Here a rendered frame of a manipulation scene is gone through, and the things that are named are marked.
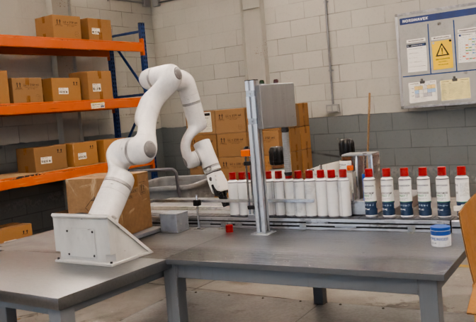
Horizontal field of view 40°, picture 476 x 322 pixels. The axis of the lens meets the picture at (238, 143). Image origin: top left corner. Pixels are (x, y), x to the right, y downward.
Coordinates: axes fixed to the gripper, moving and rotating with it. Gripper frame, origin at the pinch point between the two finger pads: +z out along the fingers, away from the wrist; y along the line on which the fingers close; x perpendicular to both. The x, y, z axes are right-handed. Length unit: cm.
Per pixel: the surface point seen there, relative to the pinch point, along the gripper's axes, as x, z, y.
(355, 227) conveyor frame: -59, 32, -4
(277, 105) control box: -50, -28, -12
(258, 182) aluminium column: -30.3, -0.8, -16.6
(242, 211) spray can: -8.7, 7.3, -2.5
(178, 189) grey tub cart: 141, -34, 162
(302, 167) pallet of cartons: 128, -23, 369
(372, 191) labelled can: -71, 21, -2
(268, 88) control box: -51, -36, -15
